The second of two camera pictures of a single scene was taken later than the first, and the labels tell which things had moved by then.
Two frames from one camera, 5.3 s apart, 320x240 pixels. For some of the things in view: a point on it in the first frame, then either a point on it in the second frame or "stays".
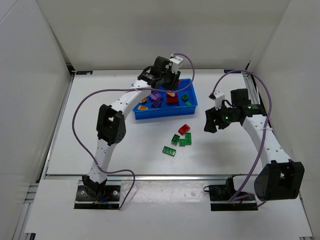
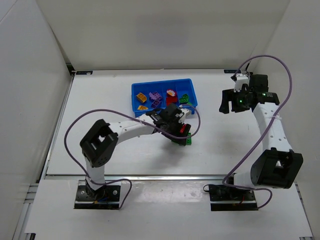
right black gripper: (216, 117) → (231, 99)
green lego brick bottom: (169, 151) → (184, 99)
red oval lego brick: (169, 96) stays
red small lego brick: (184, 129) stays
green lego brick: (188, 138) stays
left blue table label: (84, 72) stays
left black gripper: (172, 78) → (177, 130)
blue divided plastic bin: (157, 104) stays
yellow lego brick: (142, 108) stays
